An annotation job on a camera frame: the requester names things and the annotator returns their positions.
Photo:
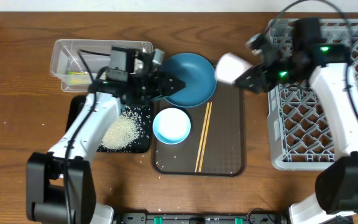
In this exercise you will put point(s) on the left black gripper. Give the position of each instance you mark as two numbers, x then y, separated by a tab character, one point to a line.
168	89

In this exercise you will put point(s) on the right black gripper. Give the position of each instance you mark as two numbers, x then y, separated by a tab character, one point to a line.
257	74

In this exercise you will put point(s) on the pink cup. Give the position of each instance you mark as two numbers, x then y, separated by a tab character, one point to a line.
230	67

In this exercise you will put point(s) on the dark blue plate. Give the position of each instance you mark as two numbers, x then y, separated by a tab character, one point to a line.
198	74

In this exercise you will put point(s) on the light blue bowl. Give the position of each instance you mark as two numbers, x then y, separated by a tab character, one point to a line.
171	126

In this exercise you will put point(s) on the white rice pile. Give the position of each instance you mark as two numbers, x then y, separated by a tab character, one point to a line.
126	136

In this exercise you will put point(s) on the yellow green snack wrapper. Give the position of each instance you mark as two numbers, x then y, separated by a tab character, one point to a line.
79	78

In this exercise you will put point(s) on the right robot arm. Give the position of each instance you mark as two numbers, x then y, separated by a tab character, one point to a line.
327	67

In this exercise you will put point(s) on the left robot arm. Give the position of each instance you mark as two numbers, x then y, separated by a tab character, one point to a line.
59	183

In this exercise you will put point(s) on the grey dishwasher rack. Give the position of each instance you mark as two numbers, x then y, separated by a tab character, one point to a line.
298	132

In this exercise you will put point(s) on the black tray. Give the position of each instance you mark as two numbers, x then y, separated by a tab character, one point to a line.
142	119

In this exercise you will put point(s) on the right wooden chopstick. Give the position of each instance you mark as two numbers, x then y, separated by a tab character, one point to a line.
200	165

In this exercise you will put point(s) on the wooden chopstick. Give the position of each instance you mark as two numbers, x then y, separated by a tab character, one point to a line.
200	165
202	136

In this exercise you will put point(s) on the brown serving tray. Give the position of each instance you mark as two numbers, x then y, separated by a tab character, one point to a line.
225	152

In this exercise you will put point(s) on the left wooden chopstick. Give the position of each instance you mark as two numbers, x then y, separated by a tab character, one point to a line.
202	136

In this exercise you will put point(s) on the clear plastic bin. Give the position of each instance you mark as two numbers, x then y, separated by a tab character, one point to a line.
74	55

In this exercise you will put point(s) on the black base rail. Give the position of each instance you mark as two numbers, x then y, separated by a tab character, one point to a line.
253	217

